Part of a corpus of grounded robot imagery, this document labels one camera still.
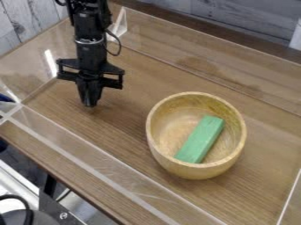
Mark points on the clear acrylic corner bracket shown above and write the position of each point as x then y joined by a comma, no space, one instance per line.
120,26

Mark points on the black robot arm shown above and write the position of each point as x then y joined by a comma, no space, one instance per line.
90,16

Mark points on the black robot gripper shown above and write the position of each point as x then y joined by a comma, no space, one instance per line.
90,70

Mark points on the black metal bracket with bolt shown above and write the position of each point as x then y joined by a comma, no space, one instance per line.
59,213

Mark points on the green rectangular block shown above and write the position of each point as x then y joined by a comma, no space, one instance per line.
201,140

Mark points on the clear acrylic table enclosure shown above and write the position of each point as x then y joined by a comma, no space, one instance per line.
94,147

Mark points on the brown wooden bowl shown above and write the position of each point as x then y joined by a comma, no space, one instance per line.
173,119

